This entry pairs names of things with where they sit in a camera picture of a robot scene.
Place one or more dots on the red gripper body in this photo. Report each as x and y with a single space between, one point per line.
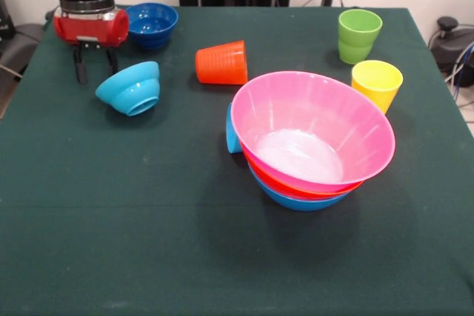
90 31

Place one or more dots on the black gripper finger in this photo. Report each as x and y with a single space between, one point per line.
80 66
112 60

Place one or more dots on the light blue ribbed bowl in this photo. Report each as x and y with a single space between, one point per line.
129 88

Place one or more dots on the orange cup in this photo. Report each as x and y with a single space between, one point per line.
222 62

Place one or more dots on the light blue cup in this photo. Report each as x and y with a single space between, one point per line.
232 134

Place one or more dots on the large orange bowl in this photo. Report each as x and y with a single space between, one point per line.
281 184

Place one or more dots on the large pink bowl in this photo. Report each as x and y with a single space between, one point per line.
314 116

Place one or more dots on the large blue bowl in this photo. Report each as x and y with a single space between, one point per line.
300 203

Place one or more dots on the green cup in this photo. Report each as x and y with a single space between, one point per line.
359 35

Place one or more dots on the yellow cup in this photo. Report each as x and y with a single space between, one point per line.
376 86

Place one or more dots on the dark blue ribbed bowl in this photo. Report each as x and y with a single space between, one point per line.
155 25

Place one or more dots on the dark green tablecloth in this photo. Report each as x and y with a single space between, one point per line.
148 220

